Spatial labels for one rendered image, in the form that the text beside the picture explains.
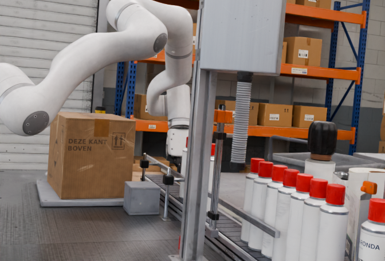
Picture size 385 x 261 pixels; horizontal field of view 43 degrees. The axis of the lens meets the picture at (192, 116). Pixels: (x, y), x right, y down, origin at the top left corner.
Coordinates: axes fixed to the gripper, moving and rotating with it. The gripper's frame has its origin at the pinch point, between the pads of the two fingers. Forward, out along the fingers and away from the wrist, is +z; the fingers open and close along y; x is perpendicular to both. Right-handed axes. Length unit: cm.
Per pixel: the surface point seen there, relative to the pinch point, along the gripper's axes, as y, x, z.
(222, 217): 1.8, -28.1, 17.9
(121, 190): -19.6, 7.2, 5.4
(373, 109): 417, 363, -155
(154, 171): 10, 66, -12
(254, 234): -3, -56, 24
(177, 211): -5.7, -10.1, 14.3
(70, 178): -37.2, 4.3, 1.7
